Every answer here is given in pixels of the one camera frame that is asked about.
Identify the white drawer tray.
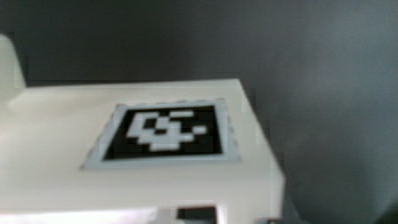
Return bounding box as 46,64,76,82
0,80,284,224

